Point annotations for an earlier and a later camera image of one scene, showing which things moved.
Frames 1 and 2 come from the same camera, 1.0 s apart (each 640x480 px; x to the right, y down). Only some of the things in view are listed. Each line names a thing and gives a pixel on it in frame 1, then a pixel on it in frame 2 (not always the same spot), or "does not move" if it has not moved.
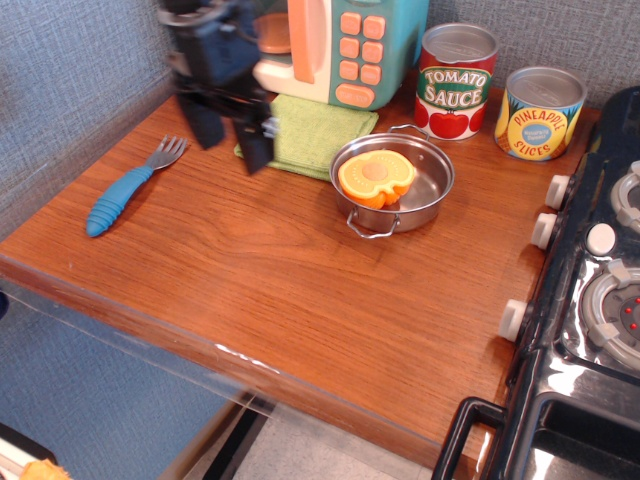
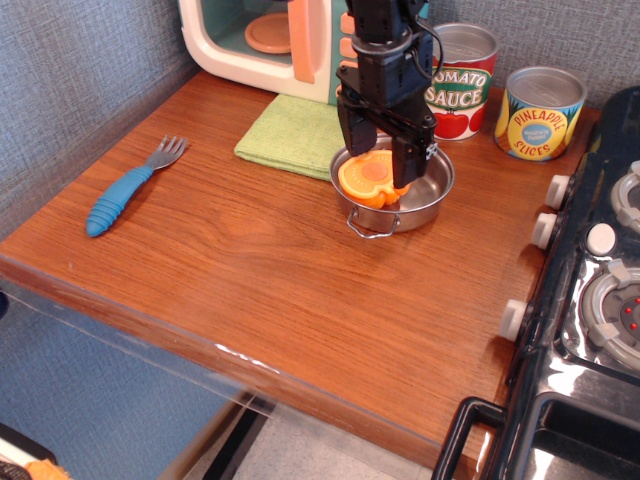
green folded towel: (308, 131) does not move
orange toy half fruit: (378, 178) does not move
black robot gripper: (216, 54) to (387, 90)
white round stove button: (600, 239) does not move
